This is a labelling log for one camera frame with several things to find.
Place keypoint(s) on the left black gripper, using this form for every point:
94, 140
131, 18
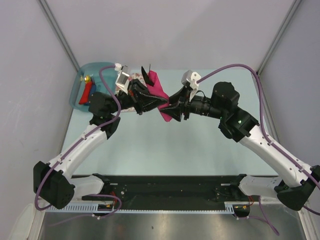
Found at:
139, 98

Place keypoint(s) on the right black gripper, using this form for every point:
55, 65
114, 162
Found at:
183, 95

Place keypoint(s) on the black knife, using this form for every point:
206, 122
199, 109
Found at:
146, 77

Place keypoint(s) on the magenta paper napkin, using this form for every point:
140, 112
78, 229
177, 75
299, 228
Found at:
157, 90

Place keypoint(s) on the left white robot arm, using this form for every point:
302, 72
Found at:
52, 181

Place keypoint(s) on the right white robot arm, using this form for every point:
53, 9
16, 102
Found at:
296, 180

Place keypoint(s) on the floral cloth mat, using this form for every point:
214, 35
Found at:
136, 75

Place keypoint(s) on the teal plastic bin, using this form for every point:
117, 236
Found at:
92, 70

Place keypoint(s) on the blue marker pen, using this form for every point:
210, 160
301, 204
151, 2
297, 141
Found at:
92, 90

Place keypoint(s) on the gold foil candy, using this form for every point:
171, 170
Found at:
86, 78

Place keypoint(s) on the red marker pen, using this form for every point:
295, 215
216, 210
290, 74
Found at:
85, 95

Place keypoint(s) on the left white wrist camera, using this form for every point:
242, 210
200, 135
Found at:
123, 74

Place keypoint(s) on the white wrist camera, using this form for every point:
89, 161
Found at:
190, 80
123, 74

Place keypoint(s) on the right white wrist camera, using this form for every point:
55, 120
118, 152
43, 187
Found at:
190, 80

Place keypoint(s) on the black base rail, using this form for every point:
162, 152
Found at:
173, 193

